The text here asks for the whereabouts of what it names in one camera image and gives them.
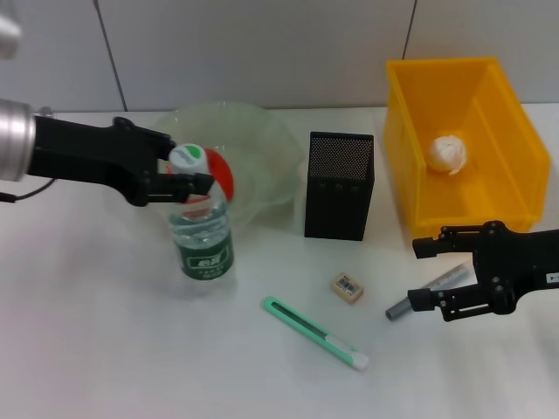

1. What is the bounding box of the grey marker pen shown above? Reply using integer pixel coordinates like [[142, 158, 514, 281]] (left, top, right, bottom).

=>
[[384, 263, 473, 322]]

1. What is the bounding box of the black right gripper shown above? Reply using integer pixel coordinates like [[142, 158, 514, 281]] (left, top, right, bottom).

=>
[[406, 219, 559, 324]]

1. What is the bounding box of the left arm gripper cable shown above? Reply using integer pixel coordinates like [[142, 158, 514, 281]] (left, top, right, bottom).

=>
[[0, 105, 57, 203]]

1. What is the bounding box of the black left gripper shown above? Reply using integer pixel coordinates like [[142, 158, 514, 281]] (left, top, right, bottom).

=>
[[29, 114, 215, 208]]

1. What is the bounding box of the white paper ball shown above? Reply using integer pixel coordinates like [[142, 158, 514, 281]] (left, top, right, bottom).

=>
[[427, 134, 470, 176]]

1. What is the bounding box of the black mesh pen holder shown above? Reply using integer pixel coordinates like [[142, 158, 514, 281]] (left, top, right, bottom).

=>
[[303, 130, 375, 243]]

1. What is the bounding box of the pale green glass fruit plate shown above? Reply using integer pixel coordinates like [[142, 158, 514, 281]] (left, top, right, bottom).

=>
[[143, 100, 307, 229]]

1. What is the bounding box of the red-orange toy orange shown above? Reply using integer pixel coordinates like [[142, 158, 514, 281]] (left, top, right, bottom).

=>
[[204, 147, 238, 205]]

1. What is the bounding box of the beige eraser with barcode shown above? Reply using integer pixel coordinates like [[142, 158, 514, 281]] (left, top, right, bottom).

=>
[[328, 271, 366, 306]]

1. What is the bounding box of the clear green-label water bottle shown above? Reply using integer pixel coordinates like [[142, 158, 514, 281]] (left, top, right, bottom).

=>
[[167, 141, 236, 285]]

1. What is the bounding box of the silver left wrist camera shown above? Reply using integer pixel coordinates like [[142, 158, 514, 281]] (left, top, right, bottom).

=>
[[0, 10, 24, 62]]

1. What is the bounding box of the yellow plastic bin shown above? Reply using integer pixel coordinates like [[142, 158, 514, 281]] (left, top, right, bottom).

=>
[[383, 55, 551, 246]]

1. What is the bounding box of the green utility knife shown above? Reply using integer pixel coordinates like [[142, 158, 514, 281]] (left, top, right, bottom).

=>
[[262, 296, 370, 373]]

